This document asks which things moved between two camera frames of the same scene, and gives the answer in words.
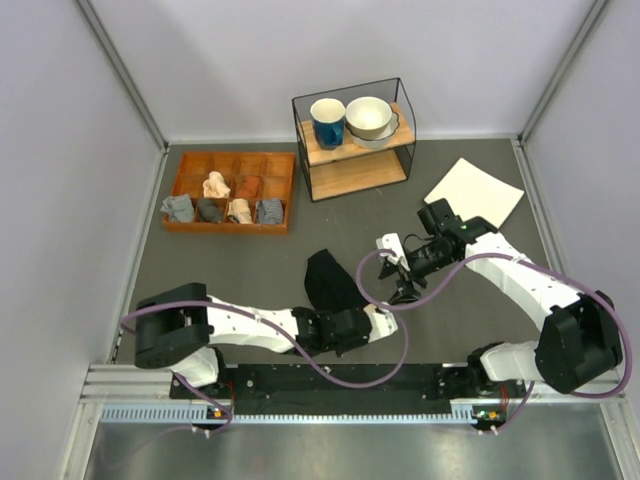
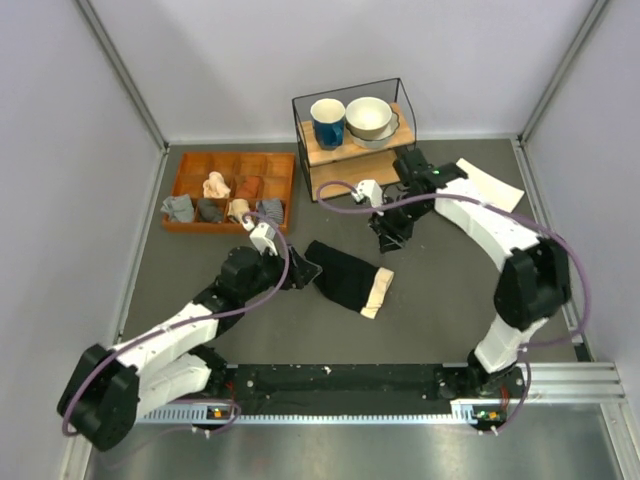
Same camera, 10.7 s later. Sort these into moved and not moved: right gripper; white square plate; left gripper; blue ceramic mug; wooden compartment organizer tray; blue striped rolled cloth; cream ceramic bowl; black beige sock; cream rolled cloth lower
Moved: left gripper; black beige sock; right gripper
Not moved: wooden compartment organizer tray; white square plate; cream ceramic bowl; blue ceramic mug; cream rolled cloth lower; blue striped rolled cloth
